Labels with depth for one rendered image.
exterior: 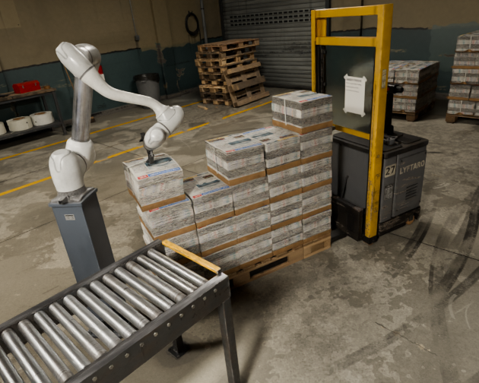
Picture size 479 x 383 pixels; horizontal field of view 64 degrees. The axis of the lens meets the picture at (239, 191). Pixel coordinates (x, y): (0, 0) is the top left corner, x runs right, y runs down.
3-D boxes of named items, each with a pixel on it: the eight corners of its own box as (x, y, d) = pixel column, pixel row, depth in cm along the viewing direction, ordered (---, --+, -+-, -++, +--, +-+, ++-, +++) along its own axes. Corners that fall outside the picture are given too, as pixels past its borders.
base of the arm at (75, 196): (46, 206, 215) (43, 197, 213) (67, 189, 235) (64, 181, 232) (76, 205, 212) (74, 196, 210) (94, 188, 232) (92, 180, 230)
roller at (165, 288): (133, 258, 197) (125, 259, 194) (192, 295, 167) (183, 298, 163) (131, 268, 198) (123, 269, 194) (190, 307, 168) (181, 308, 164)
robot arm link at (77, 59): (90, 65, 192) (99, 61, 204) (61, 36, 186) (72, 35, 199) (74, 83, 196) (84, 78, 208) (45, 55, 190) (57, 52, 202)
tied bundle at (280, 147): (241, 161, 299) (238, 133, 289) (271, 153, 311) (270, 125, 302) (268, 175, 269) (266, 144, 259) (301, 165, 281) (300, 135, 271)
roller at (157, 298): (118, 263, 192) (111, 270, 189) (177, 302, 161) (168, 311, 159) (123, 270, 194) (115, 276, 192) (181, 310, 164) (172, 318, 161)
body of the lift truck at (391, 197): (325, 210, 387) (325, 134, 353) (365, 195, 409) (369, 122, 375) (378, 240, 330) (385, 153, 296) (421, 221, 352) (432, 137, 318)
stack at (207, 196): (153, 286, 300) (132, 191, 265) (277, 238, 347) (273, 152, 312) (170, 316, 269) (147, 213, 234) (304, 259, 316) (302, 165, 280)
